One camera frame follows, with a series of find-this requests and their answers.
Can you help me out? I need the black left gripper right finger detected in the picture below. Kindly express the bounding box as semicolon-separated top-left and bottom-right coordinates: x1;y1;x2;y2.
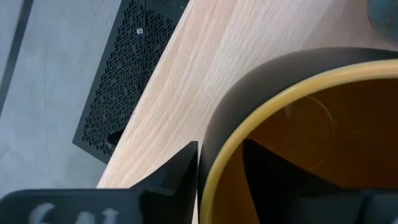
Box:
242;139;364;224

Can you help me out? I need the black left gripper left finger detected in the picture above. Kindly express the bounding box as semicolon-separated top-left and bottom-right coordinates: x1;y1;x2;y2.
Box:
129;140;199;224

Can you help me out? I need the black mug with yellow inside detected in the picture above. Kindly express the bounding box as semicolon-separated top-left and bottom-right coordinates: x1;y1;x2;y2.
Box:
197;46;398;224

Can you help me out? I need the green and teal speckled mug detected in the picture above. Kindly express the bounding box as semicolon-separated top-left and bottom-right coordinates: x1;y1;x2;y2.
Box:
366;0;398;42

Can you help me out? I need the black perforated computer case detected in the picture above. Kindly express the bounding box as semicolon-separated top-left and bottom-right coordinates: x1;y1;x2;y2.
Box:
72;0;190;165

